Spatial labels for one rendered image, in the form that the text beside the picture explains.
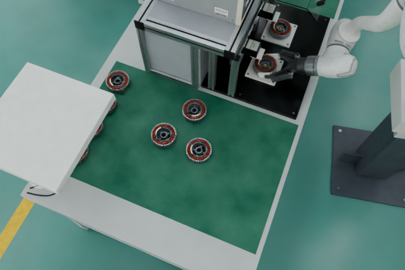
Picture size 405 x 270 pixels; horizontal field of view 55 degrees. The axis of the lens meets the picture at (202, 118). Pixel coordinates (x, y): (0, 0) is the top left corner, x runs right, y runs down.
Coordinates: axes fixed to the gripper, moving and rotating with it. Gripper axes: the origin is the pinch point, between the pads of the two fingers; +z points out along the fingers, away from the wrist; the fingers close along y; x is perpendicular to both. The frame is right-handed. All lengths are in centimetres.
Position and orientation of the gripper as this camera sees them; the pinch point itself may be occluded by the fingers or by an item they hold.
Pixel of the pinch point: (266, 65)
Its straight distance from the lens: 191.0
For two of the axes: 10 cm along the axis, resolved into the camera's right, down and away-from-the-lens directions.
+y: 3.8, -8.2, 4.2
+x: -4.3, -5.6, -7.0
